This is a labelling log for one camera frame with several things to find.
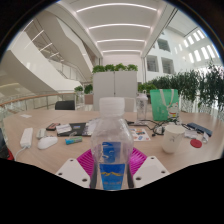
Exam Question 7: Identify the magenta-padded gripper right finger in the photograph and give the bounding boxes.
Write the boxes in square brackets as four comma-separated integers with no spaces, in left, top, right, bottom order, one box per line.
[127,147,171,190]

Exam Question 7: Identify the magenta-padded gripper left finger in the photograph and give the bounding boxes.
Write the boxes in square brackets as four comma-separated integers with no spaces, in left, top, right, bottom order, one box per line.
[54,148,98,190]

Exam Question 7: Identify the clear water bottle blue label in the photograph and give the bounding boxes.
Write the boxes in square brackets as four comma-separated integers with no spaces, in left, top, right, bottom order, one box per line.
[90,96,135,191]

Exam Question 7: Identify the teal marker pen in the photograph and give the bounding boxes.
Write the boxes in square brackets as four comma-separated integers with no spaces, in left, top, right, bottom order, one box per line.
[64,135,83,146]

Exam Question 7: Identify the colourful sticker sheet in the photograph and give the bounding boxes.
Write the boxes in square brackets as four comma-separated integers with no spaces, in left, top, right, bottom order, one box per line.
[129,128,152,142]

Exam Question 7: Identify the white mug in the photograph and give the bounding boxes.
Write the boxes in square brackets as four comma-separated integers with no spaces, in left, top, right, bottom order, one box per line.
[161,124,186,155]

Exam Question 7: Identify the white computer mouse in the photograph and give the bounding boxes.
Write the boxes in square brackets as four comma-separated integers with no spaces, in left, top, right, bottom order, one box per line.
[37,136,59,150]

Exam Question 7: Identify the white flat packet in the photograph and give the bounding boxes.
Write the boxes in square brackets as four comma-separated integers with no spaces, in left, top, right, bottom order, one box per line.
[55,123,73,135]

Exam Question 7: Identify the black notebook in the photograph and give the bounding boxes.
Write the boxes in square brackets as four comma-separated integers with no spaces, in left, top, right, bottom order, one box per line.
[56,122,88,138]

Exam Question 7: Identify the small white device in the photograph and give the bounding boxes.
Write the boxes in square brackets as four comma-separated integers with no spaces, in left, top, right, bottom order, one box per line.
[35,128,48,140]

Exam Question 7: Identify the red and black phone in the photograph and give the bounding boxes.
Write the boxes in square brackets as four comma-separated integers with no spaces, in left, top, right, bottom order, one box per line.
[45,122,62,132]

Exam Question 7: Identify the flat round red coaster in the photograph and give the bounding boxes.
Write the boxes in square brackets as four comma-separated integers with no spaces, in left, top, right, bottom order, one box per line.
[189,138,203,149]

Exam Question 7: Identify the clear shaker bottle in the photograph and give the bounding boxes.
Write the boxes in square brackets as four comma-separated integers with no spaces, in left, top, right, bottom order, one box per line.
[135,90,149,124]

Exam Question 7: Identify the small white box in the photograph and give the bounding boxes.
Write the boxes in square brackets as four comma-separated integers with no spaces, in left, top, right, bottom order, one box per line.
[201,131,211,144]

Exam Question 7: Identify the green tote bag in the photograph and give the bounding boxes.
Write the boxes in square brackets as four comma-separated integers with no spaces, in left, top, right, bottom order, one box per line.
[149,88,180,122]

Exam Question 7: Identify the red and black chair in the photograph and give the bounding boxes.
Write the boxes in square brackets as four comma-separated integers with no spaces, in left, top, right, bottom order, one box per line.
[0,128,15,161]

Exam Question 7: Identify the brown planter with plants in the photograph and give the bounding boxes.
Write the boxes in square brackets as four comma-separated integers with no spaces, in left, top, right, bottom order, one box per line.
[73,83,94,105]

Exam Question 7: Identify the dark planter with plants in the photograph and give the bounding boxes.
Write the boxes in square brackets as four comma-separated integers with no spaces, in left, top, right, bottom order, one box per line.
[137,82,158,101]

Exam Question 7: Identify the white cabinet with plants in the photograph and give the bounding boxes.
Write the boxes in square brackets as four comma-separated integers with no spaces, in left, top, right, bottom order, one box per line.
[92,63,139,111]

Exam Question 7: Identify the row of potted trees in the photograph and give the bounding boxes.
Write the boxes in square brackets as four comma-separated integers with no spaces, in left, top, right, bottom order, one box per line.
[148,61,224,116]

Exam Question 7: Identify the ceiling light strips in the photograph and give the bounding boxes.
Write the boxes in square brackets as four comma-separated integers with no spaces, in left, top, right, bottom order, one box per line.
[75,2,158,54]

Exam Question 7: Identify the black cable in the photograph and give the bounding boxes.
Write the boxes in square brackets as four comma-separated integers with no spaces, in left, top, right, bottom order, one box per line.
[128,119,174,137]

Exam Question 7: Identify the white power strip cable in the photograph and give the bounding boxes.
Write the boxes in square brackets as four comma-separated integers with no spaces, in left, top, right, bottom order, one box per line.
[13,146,28,161]

